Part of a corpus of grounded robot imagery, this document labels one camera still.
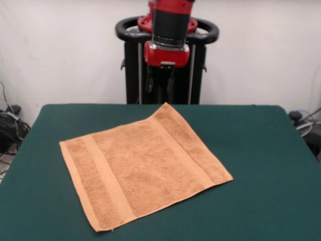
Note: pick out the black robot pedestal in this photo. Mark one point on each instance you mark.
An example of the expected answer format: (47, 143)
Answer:
(130, 75)

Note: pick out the tan terry towel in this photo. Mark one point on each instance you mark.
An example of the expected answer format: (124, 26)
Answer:
(140, 165)

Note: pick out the dark green table cloth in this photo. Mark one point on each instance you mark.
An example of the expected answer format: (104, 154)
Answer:
(250, 188)

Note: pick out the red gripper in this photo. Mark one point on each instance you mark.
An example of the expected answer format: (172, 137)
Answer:
(163, 56)

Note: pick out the grey stand base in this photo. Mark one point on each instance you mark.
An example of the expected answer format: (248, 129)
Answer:
(305, 128)

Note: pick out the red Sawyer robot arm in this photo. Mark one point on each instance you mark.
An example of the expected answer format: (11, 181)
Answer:
(170, 20)

